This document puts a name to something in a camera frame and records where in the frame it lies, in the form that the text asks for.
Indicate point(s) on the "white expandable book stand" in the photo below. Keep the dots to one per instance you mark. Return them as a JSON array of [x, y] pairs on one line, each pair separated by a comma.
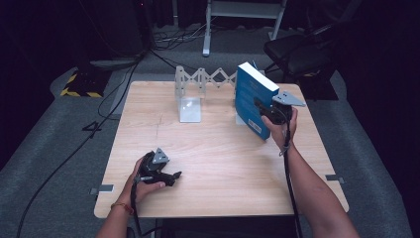
[[189, 110]]

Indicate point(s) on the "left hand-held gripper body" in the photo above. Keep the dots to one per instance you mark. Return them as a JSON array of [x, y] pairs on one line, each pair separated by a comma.
[[152, 168]]

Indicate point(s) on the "yellow black striped floor plate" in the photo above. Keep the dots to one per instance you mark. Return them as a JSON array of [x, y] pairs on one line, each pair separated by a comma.
[[84, 84]]

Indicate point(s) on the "person's right hand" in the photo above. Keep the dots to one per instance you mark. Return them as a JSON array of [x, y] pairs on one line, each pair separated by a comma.
[[280, 135]]

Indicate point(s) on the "blue book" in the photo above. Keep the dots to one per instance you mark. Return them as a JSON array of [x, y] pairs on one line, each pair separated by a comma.
[[247, 95]]

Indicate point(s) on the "grey tape piece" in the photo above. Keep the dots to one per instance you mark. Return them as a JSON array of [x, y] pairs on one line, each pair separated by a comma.
[[335, 178]]

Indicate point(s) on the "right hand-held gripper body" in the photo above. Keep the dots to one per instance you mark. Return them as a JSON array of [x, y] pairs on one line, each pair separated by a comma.
[[279, 114]]

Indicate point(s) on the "grey flat stand base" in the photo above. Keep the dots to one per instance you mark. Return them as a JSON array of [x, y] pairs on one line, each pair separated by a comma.
[[114, 62]]

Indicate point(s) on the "black chair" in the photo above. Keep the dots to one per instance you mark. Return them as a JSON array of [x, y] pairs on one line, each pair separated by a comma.
[[297, 53]]

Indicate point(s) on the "white metal desk frame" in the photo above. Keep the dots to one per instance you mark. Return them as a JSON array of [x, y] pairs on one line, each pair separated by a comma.
[[207, 33]]

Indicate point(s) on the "person's left hand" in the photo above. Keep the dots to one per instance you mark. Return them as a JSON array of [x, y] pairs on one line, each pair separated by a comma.
[[140, 191]]

